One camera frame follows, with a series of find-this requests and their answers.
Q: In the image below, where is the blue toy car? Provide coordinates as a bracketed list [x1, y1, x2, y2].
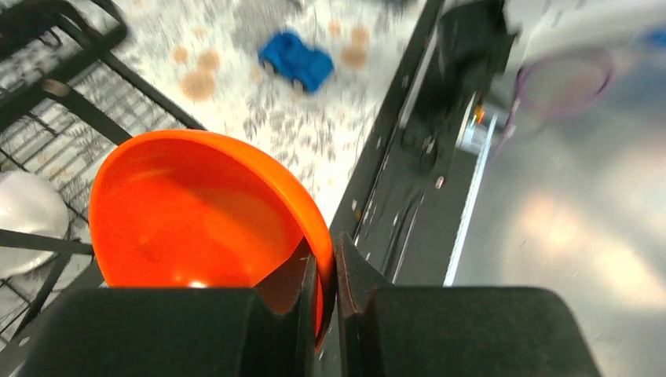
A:
[258, 31, 334, 93]

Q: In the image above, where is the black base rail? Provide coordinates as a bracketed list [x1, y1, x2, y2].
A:
[330, 1, 516, 286]

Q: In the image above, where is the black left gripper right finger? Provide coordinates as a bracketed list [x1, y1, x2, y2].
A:
[335, 234, 599, 376]

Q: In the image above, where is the floral table mat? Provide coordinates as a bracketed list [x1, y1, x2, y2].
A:
[113, 1, 426, 224]

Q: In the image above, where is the orange bowl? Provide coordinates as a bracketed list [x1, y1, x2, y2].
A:
[89, 130, 335, 343]

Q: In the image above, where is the white bowl front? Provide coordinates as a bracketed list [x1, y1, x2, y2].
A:
[1, 170, 70, 279]

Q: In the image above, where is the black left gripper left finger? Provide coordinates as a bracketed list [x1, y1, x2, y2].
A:
[19, 240, 316, 376]

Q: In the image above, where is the black wire dish rack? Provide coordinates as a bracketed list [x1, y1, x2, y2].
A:
[0, 0, 207, 377]

